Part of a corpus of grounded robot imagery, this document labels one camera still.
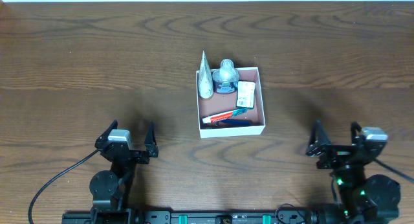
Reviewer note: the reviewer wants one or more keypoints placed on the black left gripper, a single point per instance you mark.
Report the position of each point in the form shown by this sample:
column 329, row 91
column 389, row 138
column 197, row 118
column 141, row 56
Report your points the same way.
column 128, row 153

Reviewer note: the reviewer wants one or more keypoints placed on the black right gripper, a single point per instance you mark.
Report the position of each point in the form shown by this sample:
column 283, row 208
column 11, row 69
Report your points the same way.
column 336, row 151

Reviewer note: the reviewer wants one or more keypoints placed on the teal small packet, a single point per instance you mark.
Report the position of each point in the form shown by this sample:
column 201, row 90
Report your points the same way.
column 223, row 116

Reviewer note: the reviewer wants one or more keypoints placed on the blue disposable razor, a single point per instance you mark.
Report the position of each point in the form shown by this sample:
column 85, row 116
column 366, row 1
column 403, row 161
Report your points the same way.
column 231, row 122

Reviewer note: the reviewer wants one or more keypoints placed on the green Dettol soap box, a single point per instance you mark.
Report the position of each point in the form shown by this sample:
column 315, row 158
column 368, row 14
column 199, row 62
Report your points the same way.
column 245, row 94

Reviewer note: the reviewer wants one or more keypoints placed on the clear foam soap pump bottle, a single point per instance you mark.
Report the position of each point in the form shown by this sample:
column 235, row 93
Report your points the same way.
column 225, row 78

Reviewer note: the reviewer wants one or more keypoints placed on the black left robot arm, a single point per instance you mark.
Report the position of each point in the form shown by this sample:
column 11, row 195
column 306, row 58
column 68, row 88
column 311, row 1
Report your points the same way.
column 110, row 188

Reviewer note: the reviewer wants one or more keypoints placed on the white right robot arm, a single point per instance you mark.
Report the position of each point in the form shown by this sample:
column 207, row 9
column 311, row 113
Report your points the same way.
column 363, row 199

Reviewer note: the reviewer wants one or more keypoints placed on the white Pantene tube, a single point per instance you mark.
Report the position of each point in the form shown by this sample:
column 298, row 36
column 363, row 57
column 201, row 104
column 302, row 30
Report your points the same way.
column 205, row 81

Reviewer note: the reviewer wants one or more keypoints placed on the white box with pink interior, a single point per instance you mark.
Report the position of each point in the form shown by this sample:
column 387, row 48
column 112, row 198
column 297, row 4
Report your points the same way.
column 219, row 103

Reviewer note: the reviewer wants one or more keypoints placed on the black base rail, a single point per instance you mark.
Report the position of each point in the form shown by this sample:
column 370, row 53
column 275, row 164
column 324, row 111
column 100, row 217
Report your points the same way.
column 283, row 214

